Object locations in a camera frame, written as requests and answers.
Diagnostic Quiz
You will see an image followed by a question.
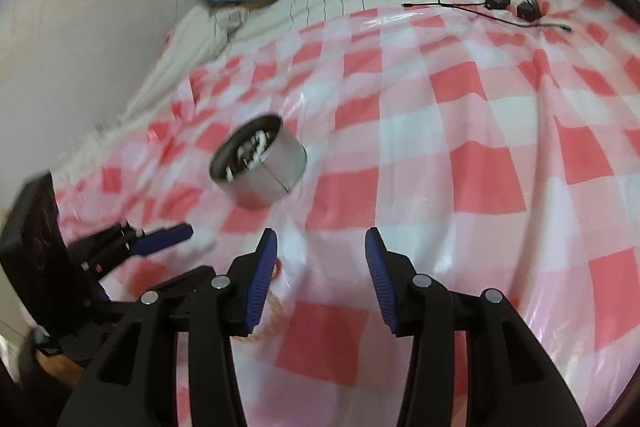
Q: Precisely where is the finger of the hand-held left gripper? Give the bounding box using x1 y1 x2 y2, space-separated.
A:
80 222 195 275

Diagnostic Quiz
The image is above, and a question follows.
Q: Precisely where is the white bead jewelry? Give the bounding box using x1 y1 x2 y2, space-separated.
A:
225 129 273 182

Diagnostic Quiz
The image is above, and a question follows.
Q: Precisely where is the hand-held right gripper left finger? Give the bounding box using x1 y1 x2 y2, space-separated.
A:
57 228 278 427

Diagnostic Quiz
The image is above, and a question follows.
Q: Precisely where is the white striped bedsheet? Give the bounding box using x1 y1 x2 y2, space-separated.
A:
125 0 551 122

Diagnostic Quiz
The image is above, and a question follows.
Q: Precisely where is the round metal tin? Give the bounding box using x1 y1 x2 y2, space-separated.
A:
208 113 307 209

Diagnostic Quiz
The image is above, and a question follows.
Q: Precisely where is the red checked plastic cloth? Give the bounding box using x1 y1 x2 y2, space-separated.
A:
50 0 640 427

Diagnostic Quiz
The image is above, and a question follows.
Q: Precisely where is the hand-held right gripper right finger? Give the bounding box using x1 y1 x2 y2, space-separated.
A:
364 227 586 427

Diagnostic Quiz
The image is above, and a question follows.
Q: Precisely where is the person's left hand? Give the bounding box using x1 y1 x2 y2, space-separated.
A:
35 349 87 390

